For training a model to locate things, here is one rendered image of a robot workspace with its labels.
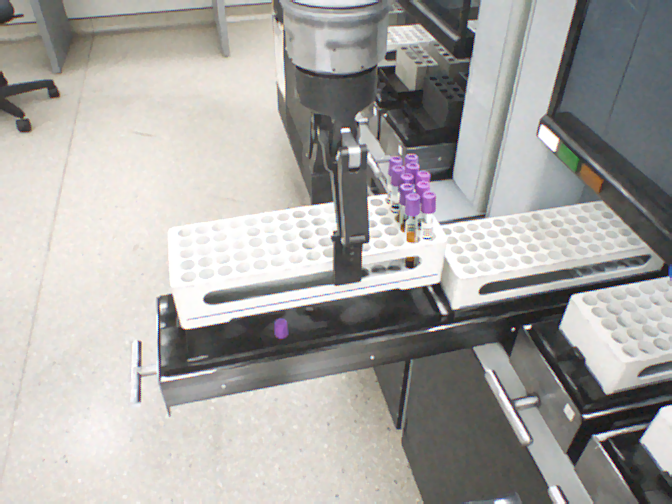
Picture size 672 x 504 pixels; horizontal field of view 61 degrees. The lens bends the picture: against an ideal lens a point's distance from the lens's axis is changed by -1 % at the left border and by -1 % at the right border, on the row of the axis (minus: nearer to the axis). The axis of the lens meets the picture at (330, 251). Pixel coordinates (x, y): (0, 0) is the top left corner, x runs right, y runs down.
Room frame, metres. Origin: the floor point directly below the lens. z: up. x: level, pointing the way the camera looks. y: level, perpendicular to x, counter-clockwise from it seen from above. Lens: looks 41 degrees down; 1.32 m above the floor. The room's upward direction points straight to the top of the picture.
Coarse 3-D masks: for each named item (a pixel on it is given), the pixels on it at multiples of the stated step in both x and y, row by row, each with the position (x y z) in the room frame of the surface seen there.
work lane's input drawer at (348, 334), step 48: (432, 288) 0.51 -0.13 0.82; (576, 288) 0.51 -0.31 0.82; (192, 336) 0.44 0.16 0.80; (240, 336) 0.44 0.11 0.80; (288, 336) 0.44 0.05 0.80; (336, 336) 0.43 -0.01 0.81; (384, 336) 0.44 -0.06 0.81; (432, 336) 0.45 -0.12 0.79; (480, 336) 0.47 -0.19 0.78; (192, 384) 0.38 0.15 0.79; (240, 384) 0.40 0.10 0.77
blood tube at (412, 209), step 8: (408, 200) 0.48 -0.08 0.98; (416, 200) 0.48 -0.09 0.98; (408, 208) 0.48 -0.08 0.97; (416, 208) 0.47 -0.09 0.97; (408, 216) 0.48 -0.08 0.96; (416, 216) 0.48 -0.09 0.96; (408, 224) 0.48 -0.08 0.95; (416, 224) 0.48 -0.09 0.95; (408, 232) 0.48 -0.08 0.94; (416, 232) 0.48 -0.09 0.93; (408, 240) 0.48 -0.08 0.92; (416, 240) 0.48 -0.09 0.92; (408, 264) 0.47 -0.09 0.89
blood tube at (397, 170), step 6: (396, 168) 0.54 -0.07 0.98; (402, 168) 0.54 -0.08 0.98; (396, 174) 0.53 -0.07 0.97; (396, 180) 0.53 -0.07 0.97; (396, 186) 0.53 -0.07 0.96; (396, 192) 0.53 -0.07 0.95; (396, 198) 0.53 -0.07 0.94; (396, 204) 0.53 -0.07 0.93; (390, 210) 0.53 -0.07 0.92; (396, 210) 0.53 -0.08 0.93
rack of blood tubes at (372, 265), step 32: (224, 224) 0.51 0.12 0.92; (256, 224) 0.51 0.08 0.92; (288, 224) 0.51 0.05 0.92; (320, 224) 0.52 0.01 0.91; (384, 224) 0.52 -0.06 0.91; (192, 256) 0.45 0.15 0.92; (224, 256) 0.46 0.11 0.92; (256, 256) 0.46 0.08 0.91; (288, 256) 0.45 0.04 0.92; (320, 256) 0.45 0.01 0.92; (384, 256) 0.46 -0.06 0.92; (416, 256) 0.49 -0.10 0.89; (192, 288) 0.41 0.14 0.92; (224, 288) 0.42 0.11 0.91; (256, 288) 0.46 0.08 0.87; (288, 288) 0.46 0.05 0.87; (320, 288) 0.44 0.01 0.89; (352, 288) 0.45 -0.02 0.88; (384, 288) 0.46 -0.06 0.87; (192, 320) 0.41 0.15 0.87; (224, 320) 0.42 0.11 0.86
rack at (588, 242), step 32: (480, 224) 0.59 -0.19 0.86; (512, 224) 0.59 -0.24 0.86; (544, 224) 0.59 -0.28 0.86; (576, 224) 0.58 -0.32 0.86; (608, 224) 0.58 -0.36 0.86; (448, 256) 0.52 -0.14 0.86; (480, 256) 0.52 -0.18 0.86; (512, 256) 0.52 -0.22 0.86; (544, 256) 0.52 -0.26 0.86; (576, 256) 0.52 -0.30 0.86; (608, 256) 0.52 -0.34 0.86; (640, 256) 0.56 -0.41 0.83; (448, 288) 0.50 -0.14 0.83; (480, 288) 0.52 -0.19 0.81; (512, 288) 0.52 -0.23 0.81; (544, 288) 0.50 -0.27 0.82
